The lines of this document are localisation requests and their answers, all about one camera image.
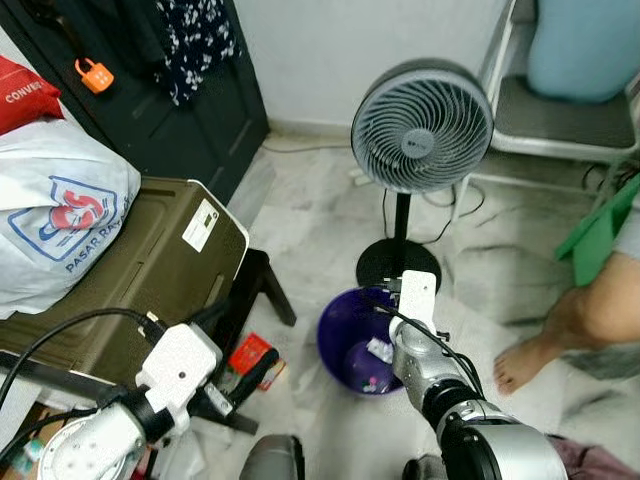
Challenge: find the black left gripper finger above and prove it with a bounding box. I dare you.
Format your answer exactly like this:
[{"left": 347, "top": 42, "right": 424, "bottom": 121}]
[
  {"left": 186, "top": 298, "right": 237, "bottom": 333},
  {"left": 232, "top": 348, "right": 282, "bottom": 399}
]

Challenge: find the red packet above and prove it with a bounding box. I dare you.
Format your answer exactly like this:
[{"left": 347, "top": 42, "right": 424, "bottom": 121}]
[{"left": 228, "top": 333, "right": 286, "bottom": 391}]

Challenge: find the purple plastic bin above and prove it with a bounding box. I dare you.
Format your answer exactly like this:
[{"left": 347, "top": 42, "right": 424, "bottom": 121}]
[{"left": 317, "top": 287, "right": 409, "bottom": 397}]

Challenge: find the grey left robot leg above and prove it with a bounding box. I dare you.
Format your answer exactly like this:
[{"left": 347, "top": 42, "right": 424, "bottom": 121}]
[{"left": 240, "top": 433, "right": 306, "bottom": 480}]

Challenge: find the grey robot leg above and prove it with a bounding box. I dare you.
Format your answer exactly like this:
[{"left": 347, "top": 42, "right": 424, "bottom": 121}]
[
  {"left": 402, "top": 455, "right": 446, "bottom": 480},
  {"left": 240, "top": 433, "right": 306, "bottom": 480}
]

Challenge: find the olive brown suitcase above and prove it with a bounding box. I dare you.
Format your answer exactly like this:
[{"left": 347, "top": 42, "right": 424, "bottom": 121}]
[{"left": 0, "top": 178, "right": 249, "bottom": 386}]

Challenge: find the grey right robot leg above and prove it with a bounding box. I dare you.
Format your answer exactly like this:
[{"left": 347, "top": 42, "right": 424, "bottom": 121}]
[{"left": 402, "top": 455, "right": 446, "bottom": 480}]

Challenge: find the white printed plastic bag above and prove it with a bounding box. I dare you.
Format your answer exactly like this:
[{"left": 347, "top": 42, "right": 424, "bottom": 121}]
[{"left": 0, "top": 120, "right": 141, "bottom": 319}]

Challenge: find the person in grey shorts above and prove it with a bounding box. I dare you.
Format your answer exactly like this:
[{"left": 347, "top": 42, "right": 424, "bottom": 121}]
[{"left": 493, "top": 205, "right": 640, "bottom": 396}]

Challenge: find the black wardrobe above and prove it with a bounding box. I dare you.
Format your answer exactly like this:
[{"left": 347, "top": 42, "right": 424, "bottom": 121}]
[{"left": 0, "top": 0, "right": 269, "bottom": 201}]

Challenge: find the green plastic stool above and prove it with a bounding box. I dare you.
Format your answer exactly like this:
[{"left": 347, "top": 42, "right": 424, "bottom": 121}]
[{"left": 555, "top": 175, "right": 640, "bottom": 288}]

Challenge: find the white chair with grey seat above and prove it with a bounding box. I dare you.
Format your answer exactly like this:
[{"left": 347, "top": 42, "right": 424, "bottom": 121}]
[{"left": 478, "top": 0, "right": 640, "bottom": 196}]

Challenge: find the orange padlock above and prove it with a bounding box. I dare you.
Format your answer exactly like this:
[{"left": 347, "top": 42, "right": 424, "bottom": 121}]
[{"left": 75, "top": 57, "right": 114, "bottom": 94}]

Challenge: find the dark floral cloth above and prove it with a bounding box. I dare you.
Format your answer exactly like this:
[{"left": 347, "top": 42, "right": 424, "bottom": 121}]
[{"left": 155, "top": 0, "right": 239, "bottom": 106}]

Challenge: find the red printed bag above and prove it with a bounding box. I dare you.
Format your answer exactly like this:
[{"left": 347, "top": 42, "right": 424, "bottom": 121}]
[{"left": 0, "top": 55, "right": 63, "bottom": 136}]

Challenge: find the light blue bundle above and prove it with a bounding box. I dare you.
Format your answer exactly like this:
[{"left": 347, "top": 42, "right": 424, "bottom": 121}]
[{"left": 527, "top": 0, "right": 640, "bottom": 104}]

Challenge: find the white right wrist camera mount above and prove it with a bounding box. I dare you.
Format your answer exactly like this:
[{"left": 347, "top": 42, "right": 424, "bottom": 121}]
[{"left": 397, "top": 270, "right": 439, "bottom": 339}]

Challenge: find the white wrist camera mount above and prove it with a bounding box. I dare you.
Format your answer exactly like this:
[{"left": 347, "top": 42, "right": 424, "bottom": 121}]
[
  {"left": 134, "top": 322, "right": 223, "bottom": 413},
  {"left": 397, "top": 270, "right": 439, "bottom": 339}
]

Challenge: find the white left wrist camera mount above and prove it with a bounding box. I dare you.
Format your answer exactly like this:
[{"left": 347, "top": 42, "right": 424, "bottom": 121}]
[{"left": 134, "top": 322, "right": 223, "bottom": 413}]

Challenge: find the grey pedestal fan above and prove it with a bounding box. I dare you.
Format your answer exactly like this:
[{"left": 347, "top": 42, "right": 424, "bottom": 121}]
[{"left": 350, "top": 58, "right": 496, "bottom": 293}]

